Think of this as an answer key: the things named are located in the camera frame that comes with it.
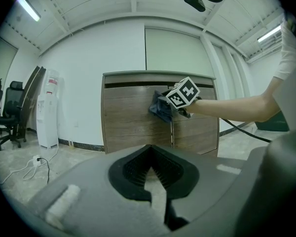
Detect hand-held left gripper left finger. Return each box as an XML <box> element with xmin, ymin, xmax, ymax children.
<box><xmin>27</xmin><ymin>144</ymin><xmax>172</xmax><ymax>237</ymax></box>

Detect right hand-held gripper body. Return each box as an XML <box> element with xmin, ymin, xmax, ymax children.
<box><xmin>165</xmin><ymin>76</ymin><xmax>201</xmax><ymax>119</ymax></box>

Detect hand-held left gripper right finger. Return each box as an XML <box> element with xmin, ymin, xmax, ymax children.
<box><xmin>151</xmin><ymin>144</ymin><xmax>249</xmax><ymax>237</ymax></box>

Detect blue wiping cloth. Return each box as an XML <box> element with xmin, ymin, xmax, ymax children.
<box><xmin>148</xmin><ymin>89</ymin><xmax>175</xmax><ymax>124</ymax></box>

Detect brown wooden cabinet door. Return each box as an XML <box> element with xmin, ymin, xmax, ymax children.
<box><xmin>103</xmin><ymin>85</ymin><xmax>174</xmax><ymax>154</ymax></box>
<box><xmin>171</xmin><ymin>83</ymin><xmax>219</xmax><ymax>156</ymax></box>

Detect person's right forearm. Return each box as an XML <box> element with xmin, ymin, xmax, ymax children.
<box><xmin>187</xmin><ymin>79</ymin><xmax>283</xmax><ymax>123</ymax></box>

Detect dark wooden vanity cabinet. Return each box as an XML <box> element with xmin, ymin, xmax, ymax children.
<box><xmin>101</xmin><ymin>70</ymin><xmax>221</xmax><ymax>158</ymax></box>

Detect white roller blind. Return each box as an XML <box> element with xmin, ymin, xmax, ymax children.
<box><xmin>145</xmin><ymin>27</ymin><xmax>217</xmax><ymax>72</ymax></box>

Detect white water dispenser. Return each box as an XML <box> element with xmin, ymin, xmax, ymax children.
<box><xmin>36</xmin><ymin>93</ymin><xmax>60</xmax><ymax>149</ymax></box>

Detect ceiling tube light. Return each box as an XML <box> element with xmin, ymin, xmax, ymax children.
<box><xmin>257</xmin><ymin>24</ymin><xmax>282</xmax><ymax>43</ymax></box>
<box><xmin>16</xmin><ymin>0</ymin><xmax>41</xmax><ymax>23</ymax></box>

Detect dark wooden boards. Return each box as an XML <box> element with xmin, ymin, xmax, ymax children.
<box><xmin>18</xmin><ymin>66</ymin><xmax>47</xmax><ymax>133</ymax></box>

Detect clear water jug red label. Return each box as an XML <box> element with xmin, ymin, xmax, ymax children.
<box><xmin>44</xmin><ymin>69</ymin><xmax>60</xmax><ymax>96</ymax></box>

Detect black power cable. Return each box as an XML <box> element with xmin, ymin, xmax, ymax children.
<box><xmin>37</xmin><ymin>157</ymin><xmax>51</xmax><ymax>185</ymax></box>

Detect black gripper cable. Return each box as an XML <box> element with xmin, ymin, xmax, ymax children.
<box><xmin>220</xmin><ymin>117</ymin><xmax>272</xmax><ymax>144</ymax></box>

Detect white power strip with cable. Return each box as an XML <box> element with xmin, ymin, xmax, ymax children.
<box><xmin>0</xmin><ymin>144</ymin><xmax>59</xmax><ymax>184</ymax></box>

